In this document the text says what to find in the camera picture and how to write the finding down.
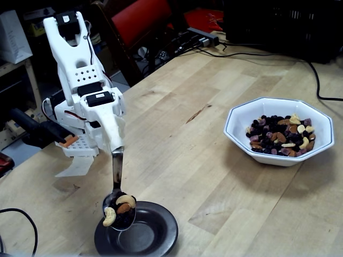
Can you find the large black box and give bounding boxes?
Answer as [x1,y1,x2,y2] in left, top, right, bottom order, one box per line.
[223,0,343,64]

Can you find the white carton box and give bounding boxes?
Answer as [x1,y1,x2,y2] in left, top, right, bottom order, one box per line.
[0,10,33,64]

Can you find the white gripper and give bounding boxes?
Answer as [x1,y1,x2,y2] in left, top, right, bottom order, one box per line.
[80,88,126,150]

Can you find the brown plate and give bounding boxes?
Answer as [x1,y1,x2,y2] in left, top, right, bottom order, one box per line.
[94,201,179,257]

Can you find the red padded chair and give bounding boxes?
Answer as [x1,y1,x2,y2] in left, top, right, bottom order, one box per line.
[91,0,225,88]

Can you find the pale paper sheet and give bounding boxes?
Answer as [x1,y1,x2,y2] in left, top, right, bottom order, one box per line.
[55,154,94,178]

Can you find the black clamp orange tip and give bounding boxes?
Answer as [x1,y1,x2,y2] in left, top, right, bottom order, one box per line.
[9,108,80,149]

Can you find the pale curved cashew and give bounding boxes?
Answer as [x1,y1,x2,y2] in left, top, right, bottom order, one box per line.
[103,207,117,227]

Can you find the bent metal spoon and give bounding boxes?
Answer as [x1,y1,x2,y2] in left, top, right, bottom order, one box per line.
[102,146,137,231]

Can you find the looped black cable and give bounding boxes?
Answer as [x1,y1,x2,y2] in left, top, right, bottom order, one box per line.
[0,208,39,257]

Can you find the nut and raisin mix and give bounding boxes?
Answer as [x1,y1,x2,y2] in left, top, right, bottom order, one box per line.
[245,114,317,157]

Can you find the grey usb hub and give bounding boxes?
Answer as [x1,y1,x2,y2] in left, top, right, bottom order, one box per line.
[187,26,220,48]

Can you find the white octagonal bowl blue rim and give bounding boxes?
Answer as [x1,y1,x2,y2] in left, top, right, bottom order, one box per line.
[223,97,335,167]

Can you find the scooped nuts and raisins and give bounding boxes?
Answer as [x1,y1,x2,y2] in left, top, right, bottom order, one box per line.
[103,191,137,230]

